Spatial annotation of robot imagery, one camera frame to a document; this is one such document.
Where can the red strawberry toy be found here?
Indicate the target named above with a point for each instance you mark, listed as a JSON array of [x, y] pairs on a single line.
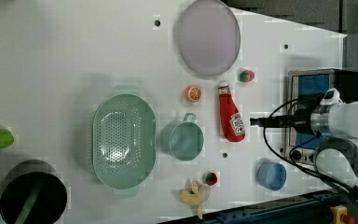
[[246, 76]]

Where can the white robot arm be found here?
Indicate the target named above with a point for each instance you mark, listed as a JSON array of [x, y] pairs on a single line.
[[330, 122]]

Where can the small red tomato toy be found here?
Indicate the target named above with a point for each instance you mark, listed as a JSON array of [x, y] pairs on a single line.
[[210, 178]]

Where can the teal metal mug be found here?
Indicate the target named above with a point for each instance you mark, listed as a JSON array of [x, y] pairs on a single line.
[[183, 139]]

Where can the green plastic spatula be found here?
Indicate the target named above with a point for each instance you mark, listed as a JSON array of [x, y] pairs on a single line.
[[29, 203]]

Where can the red plush ketchup bottle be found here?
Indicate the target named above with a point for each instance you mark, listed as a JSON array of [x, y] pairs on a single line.
[[231, 121]]

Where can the blue plastic cup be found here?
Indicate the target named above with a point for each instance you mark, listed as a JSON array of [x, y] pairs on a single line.
[[271, 175]]

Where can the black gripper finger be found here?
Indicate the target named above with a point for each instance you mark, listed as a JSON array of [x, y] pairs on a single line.
[[271, 122]]

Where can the peeled banana toy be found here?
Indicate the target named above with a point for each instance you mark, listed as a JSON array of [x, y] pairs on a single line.
[[195, 196]]

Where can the black utensil holder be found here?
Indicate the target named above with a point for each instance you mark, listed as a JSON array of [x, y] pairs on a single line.
[[51, 201]]

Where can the black toaster oven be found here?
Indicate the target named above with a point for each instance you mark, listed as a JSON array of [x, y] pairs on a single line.
[[309, 85]]

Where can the green plastic strainer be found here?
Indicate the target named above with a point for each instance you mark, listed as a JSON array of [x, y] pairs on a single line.
[[124, 141]]

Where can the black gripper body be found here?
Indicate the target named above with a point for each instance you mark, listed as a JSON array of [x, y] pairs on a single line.
[[300, 111]]

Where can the grey round plate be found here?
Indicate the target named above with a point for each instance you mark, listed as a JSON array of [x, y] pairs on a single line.
[[208, 37]]

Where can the orange slice toy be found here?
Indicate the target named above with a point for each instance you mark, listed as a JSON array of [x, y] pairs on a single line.
[[193, 93]]

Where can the green plastic bottle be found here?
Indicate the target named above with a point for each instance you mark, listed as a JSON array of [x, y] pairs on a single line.
[[6, 138]]

